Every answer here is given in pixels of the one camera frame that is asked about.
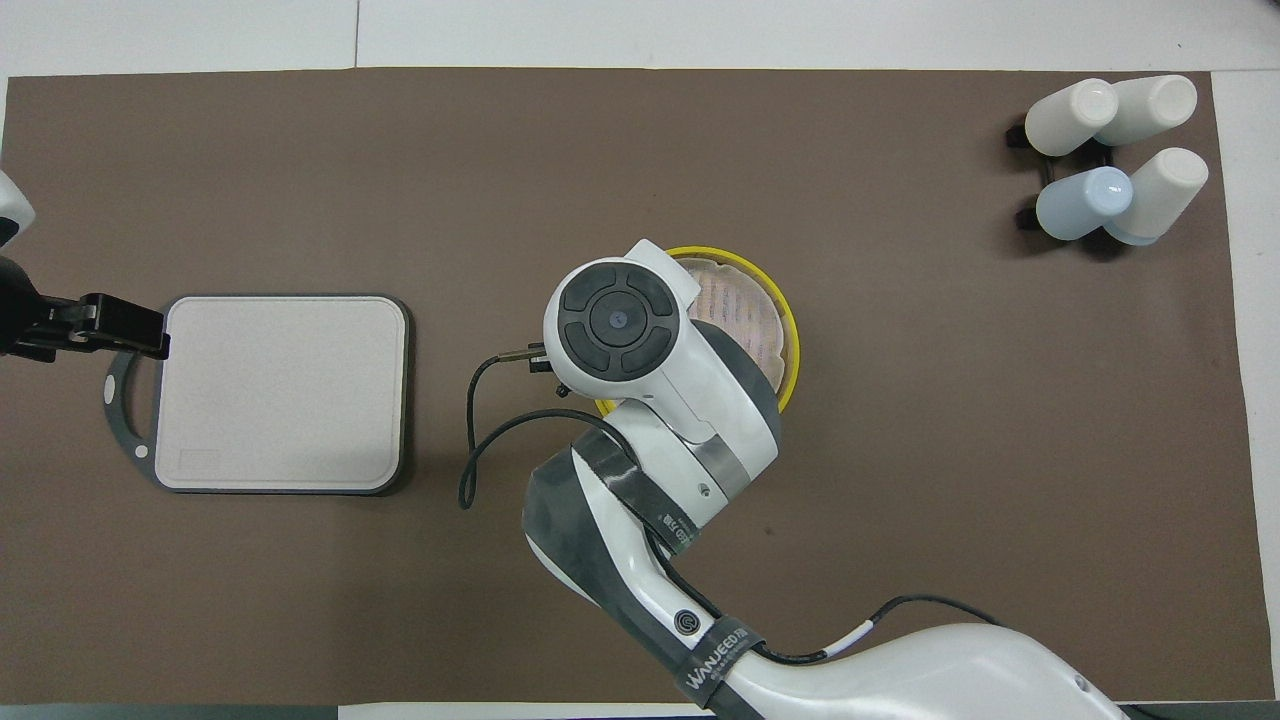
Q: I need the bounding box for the brown table mat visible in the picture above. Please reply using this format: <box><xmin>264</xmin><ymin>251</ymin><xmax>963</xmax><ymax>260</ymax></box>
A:
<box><xmin>0</xmin><ymin>68</ymin><xmax>1276</xmax><ymax>706</ymax></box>

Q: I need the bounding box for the white cutting board grey rim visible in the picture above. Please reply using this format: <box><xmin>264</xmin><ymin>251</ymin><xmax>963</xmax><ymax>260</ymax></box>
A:
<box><xmin>103</xmin><ymin>293</ymin><xmax>413</xmax><ymax>497</ymax></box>

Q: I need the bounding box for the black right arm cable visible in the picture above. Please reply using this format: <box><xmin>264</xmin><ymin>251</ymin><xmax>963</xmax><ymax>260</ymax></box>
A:
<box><xmin>457</xmin><ymin>345</ymin><xmax>1001</xmax><ymax>669</ymax></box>

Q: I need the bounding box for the bamboo steamer with yellow rims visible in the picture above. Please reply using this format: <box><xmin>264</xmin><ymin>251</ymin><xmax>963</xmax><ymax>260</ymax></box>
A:
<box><xmin>597</xmin><ymin>245</ymin><xmax>801</xmax><ymax>417</ymax></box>

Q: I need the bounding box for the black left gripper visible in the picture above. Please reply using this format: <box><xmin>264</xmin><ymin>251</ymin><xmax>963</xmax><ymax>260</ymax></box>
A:
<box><xmin>0</xmin><ymin>255</ymin><xmax>171</xmax><ymax>363</ymax></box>

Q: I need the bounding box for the black cup rack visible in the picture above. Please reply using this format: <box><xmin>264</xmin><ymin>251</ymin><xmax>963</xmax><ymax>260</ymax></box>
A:
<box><xmin>1004</xmin><ymin>118</ymin><xmax>1116</xmax><ymax>233</ymax></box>

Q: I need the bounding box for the white plastic cup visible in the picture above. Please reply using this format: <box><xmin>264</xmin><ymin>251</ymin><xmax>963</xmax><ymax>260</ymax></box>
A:
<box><xmin>1095</xmin><ymin>75</ymin><xmax>1199</xmax><ymax>148</ymax></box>
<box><xmin>1024</xmin><ymin>78</ymin><xmax>1120</xmax><ymax>158</ymax></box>
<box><xmin>1103</xmin><ymin>147</ymin><xmax>1210</xmax><ymax>247</ymax></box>

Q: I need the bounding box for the light blue plastic cup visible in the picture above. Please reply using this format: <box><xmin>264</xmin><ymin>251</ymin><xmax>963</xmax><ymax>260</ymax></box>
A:
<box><xmin>1035</xmin><ymin>166</ymin><xmax>1135</xmax><ymax>241</ymax></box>

